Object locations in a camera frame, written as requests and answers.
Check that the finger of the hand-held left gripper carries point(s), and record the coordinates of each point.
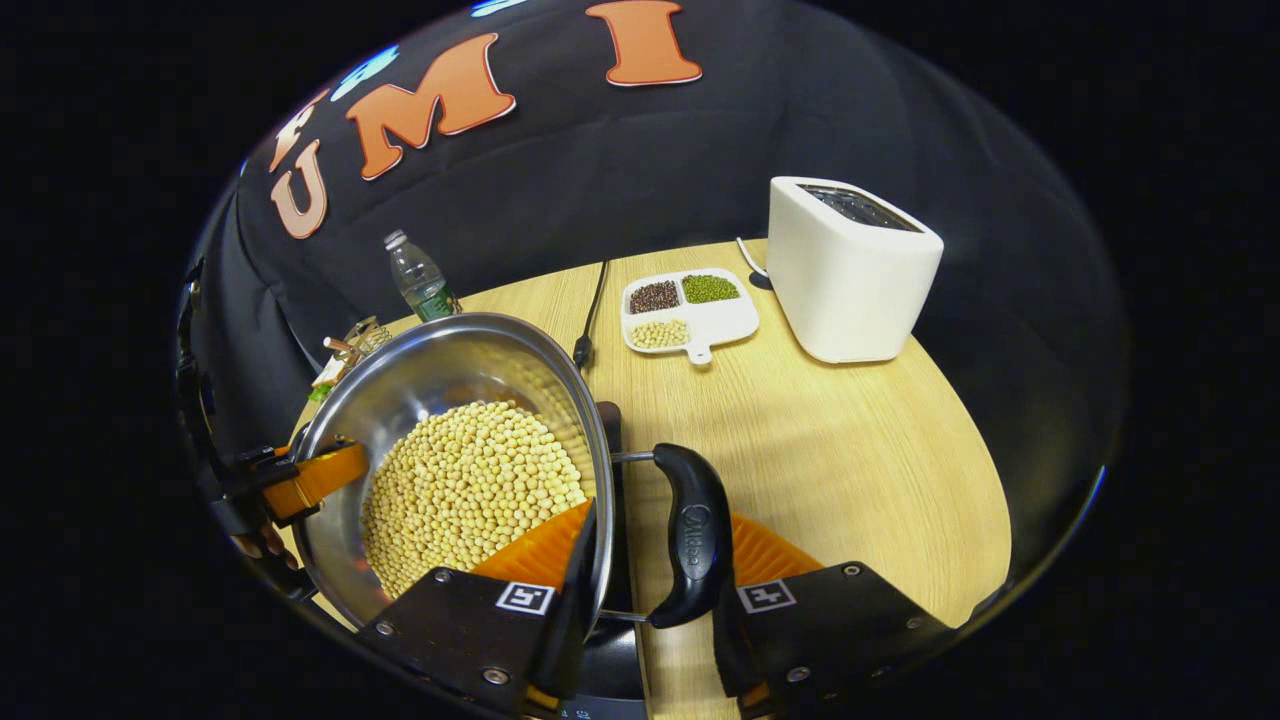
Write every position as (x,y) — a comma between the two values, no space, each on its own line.
(325,475)

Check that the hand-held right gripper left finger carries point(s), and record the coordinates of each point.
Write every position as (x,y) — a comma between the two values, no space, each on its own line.
(575,620)

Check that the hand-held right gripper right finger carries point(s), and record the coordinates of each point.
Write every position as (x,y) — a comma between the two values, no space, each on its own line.
(728,650)

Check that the black induction cooktop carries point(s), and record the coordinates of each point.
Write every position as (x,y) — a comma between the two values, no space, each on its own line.
(630,540)

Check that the sandwich on white plate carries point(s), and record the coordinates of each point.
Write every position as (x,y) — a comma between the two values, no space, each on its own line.
(328,378)

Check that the small white-capped stick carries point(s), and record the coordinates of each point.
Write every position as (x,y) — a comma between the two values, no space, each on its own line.
(338,346)

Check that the pile of yellow soybeans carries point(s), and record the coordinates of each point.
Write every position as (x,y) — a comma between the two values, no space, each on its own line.
(470,490)

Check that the clear plastic water bottle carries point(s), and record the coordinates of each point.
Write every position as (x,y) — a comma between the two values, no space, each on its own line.
(425,285)

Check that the white divided bean dish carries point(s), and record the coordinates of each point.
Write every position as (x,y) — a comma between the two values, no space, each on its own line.
(715,322)

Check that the white toaster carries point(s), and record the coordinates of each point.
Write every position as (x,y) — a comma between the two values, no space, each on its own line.
(850,280)

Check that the black backdrop cloth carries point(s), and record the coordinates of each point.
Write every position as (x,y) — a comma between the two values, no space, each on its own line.
(700,150)

